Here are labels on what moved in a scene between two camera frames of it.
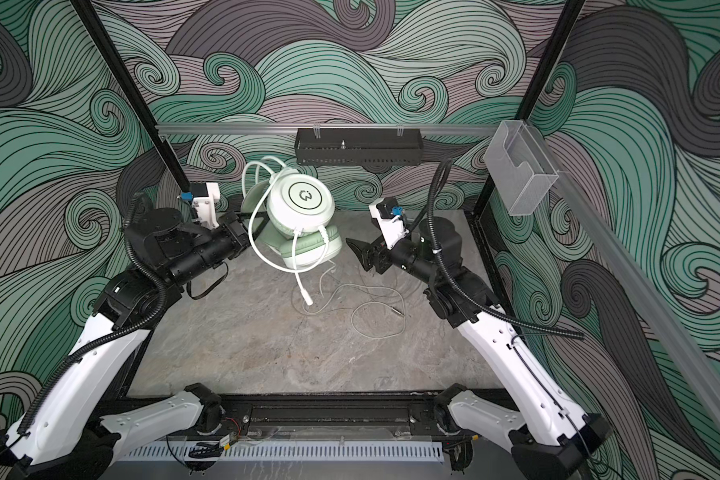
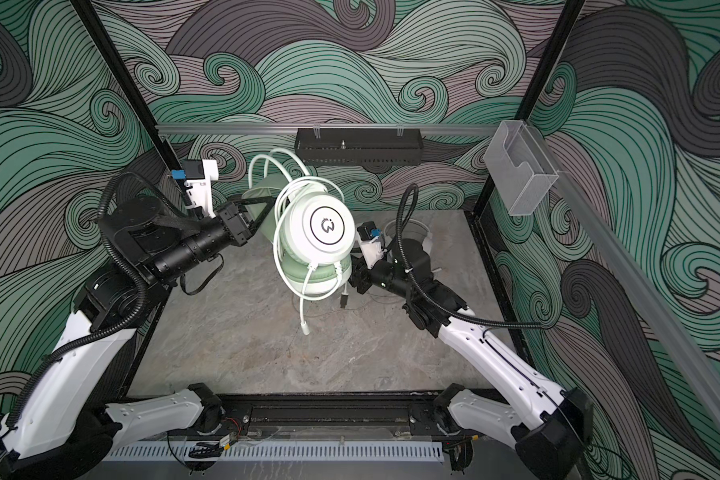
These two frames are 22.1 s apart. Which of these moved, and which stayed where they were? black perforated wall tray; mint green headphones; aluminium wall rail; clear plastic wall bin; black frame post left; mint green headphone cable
Moved: mint green headphone cable; mint green headphones
Stayed: clear plastic wall bin; black perforated wall tray; aluminium wall rail; black frame post left
